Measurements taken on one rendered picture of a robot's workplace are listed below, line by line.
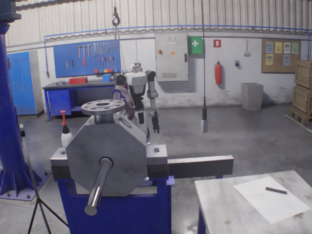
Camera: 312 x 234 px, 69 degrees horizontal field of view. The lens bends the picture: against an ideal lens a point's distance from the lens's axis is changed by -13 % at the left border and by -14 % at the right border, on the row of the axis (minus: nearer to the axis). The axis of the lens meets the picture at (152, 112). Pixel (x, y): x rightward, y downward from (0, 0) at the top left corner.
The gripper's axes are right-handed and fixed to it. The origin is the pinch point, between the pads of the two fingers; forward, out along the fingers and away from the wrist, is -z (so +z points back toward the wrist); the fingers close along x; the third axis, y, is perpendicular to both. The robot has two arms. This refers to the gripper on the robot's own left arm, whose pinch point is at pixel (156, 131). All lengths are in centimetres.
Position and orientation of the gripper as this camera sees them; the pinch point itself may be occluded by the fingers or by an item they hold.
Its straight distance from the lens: 352.0
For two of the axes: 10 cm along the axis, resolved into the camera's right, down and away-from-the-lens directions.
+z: -1.3, -9.9, -0.9
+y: 9.0, -1.6, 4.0
